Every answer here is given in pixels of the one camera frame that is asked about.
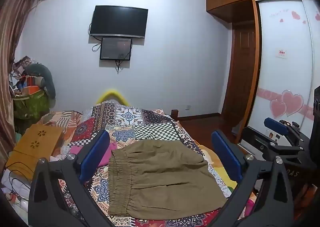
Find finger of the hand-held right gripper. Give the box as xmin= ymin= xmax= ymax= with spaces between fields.
xmin=264 ymin=118 xmax=303 ymax=141

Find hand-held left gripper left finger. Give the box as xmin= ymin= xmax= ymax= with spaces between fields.
xmin=28 ymin=130 xmax=115 ymax=227

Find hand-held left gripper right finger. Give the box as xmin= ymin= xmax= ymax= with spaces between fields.
xmin=212 ymin=130 xmax=292 ymax=227

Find olive green pants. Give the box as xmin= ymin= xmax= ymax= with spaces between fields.
xmin=108 ymin=140 xmax=228 ymax=217

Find pink pants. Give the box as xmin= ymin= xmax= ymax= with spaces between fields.
xmin=70 ymin=141 xmax=118 ymax=168

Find yellow bed sheet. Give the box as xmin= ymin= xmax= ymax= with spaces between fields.
xmin=202 ymin=146 xmax=238 ymax=192

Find wardrobe with white sliding doors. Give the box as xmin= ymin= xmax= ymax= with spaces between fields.
xmin=237 ymin=0 xmax=320 ymax=143

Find orange patterned cloth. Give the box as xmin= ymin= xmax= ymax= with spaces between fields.
xmin=37 ymin=110 xmax=83 ymax=143

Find patchwork patterned blanket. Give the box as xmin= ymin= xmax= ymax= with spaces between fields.
xmin=37 ymin=101 xmax=238 ymax=227

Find wooden lap desk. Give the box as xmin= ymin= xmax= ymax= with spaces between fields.
xmin=5 ymin=124 xmax=64 ymax=180

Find brown wooden door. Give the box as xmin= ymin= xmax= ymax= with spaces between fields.
xmin=221 ymin=21 xmax=258 ymax=119

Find green fabric bag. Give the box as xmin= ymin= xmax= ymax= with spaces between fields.
xmin=13 ymin=89 xmax=51 ymax=121

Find pile of mixed clutter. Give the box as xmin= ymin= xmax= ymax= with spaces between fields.
xmin=8 ymin=56 xmax=38 ymax=98

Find brown striped curtain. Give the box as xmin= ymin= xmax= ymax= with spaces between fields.
xmin=0 ymin=0 xmax=45 ymax=168

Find yellow curved bed rail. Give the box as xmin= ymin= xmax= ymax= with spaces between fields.
xmin=96 ymin=89 xmax=129 ymax=106

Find thin black cable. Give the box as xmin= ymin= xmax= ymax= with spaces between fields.
xmin=4 ymin=167 xmax=33 ymax=194

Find black hanging cable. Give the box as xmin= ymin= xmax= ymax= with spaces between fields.
xmin=114 ymin=52 xmax=132 ymax=75

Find small black wall monitor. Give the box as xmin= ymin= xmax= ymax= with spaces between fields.
xmin=100 ymin=37 xmax=133 ymax=61

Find black wall television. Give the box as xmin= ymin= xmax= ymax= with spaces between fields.
xmin=89 ymin=5 xmax=148 ymax=39

